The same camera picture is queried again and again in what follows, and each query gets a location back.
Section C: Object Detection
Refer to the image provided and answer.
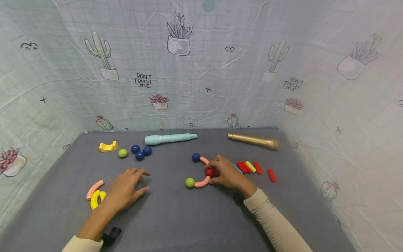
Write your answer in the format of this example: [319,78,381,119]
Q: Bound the person's left hand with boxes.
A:
[105,168,151,214]

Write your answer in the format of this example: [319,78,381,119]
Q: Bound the person's right hand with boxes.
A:
[206,155,257,199]

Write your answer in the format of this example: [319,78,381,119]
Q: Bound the person's right forearm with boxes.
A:
[243,188,313,252]

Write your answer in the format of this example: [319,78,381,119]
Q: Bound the person's left forearm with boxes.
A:
[62,202,124,252]

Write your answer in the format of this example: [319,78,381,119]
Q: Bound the yellow notched block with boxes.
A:
[99,141,118,153]

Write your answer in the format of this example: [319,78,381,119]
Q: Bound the teal cylinder stick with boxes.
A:
[145,133,198,146]

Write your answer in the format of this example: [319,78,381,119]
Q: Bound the gold cylinder stick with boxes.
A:
[227,133,280,150]

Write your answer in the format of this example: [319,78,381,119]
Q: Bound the black wrist band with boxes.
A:
[101,227,122,247]

